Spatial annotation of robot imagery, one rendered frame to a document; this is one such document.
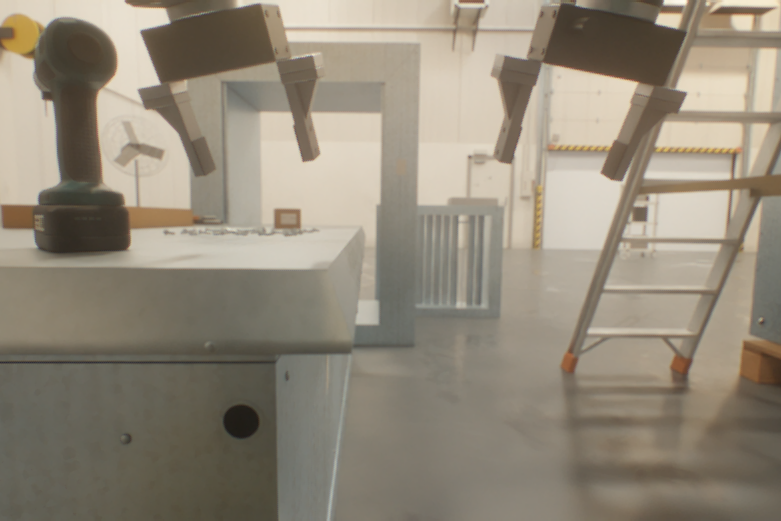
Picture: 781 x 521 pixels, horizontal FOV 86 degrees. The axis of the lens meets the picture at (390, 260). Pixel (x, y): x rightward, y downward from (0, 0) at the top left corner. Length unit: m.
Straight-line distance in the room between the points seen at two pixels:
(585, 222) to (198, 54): 10.85
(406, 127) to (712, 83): 10.89
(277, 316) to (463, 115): 10.17
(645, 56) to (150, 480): 0.59
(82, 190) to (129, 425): 0.24
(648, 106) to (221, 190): 2.11
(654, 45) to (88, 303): 0.53
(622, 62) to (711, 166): 12.23
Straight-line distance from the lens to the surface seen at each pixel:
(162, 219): 1.44
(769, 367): 2.47
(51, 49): 0.55
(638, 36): 0.50
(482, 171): 10.27
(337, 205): 10.10
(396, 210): 2.22
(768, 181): 1.34
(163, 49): 0.51
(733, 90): 12.96
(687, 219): 12.37
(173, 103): 0.53
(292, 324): 0.32
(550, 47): 0.46
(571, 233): 11.03
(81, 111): 0.57
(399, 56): 2.36
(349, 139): 10.24
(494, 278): 3.02
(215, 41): 0.48
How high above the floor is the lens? 0.69
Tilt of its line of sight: 6 degrees down
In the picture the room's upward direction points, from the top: 1 degrees clockwise
